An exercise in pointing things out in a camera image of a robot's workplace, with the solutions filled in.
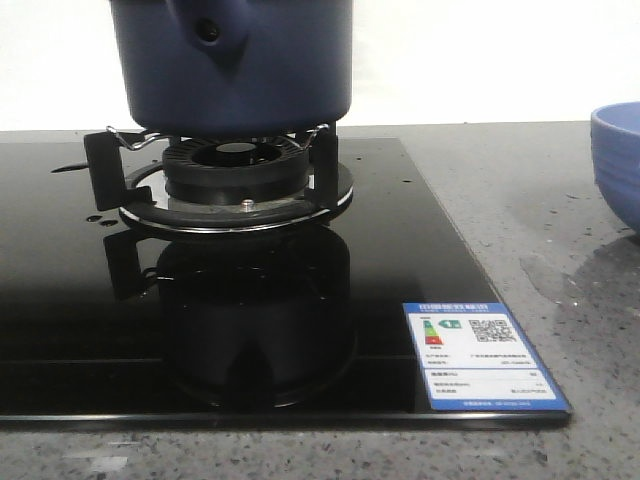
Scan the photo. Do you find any light blue ribbed bowl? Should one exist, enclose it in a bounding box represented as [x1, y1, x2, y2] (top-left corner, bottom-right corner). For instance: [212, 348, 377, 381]
[590, 101, 639, 233]

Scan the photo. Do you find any black glass gas stove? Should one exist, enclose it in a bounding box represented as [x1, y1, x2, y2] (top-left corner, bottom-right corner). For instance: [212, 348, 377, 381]
[1, 139, 571, 430]

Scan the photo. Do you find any black round gas burner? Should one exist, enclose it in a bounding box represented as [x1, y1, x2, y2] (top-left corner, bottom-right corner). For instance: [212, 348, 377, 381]
[162, 139, 309, 205]

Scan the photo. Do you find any dark blue cooking pot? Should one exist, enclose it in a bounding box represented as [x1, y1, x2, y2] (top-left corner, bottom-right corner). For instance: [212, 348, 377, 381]
[110, 0, 353, 137]

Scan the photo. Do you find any black metal pot support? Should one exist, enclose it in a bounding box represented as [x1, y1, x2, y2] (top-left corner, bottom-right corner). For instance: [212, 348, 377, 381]
[84, 124, 353, 235]

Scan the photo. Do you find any blue white energy label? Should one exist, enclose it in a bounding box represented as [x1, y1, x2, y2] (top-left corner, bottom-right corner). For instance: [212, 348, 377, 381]
[403, 302, 570, 413]

